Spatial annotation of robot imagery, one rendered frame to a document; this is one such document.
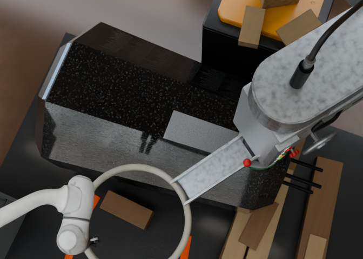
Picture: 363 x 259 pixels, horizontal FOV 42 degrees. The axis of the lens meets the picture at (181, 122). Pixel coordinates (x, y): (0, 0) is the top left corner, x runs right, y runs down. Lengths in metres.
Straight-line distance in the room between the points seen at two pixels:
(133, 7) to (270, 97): 2.18
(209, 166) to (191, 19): 1.51
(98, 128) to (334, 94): 1.27
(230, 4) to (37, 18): 1.54
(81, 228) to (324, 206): 1.65
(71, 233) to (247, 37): 1.26
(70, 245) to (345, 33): 1.16
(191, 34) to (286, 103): 2.00
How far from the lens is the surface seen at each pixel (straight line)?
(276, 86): 1.38
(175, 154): 2.25
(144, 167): 2.10
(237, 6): 2.52
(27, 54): 3.45
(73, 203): 1.82
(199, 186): 2.08
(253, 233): 2.80
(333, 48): 1.46
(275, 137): 1.51
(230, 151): 2.06
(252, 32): 2.40
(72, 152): 2.46
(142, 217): 2.87
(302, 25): 2.48
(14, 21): 3.59
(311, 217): 2.98
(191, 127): 2.23
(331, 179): 3.04
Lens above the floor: 2.98
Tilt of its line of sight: 75 degrees down
